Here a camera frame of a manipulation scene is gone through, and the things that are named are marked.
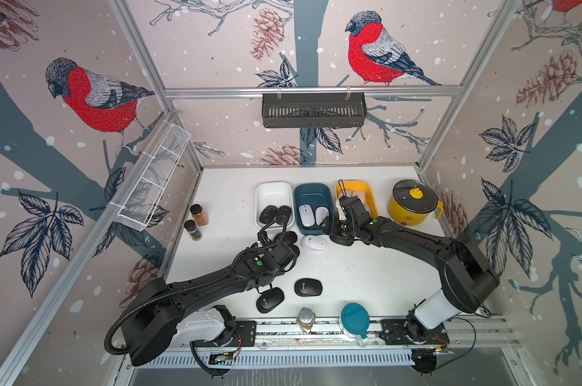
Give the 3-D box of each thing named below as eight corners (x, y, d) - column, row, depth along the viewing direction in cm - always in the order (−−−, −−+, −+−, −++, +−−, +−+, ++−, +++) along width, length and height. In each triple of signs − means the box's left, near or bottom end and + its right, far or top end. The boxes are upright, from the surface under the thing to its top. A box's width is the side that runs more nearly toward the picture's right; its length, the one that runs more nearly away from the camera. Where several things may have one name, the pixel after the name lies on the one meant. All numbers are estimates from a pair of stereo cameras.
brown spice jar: (196, 226, 101) (187, 213, 93) (199, 217, 104) (191, 203, 96) (206, 226, 101) (199, 213, 93) (209, 216, 104) (202, 203, 96)
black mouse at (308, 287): (294, 296, 83) (294, 294, 81) (294, 280, 86) (294, 278, 84) (322, 296, 83) (323, 294, 81) (321, 280, 86) (322, 278, 84)
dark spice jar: (192, 240, 98) (182, 227, 89) (194, 233, 100) (185, 219, 91) (201, 240, 98) (191, 227, 89) (203, 233, 100) (194, 219, 91)
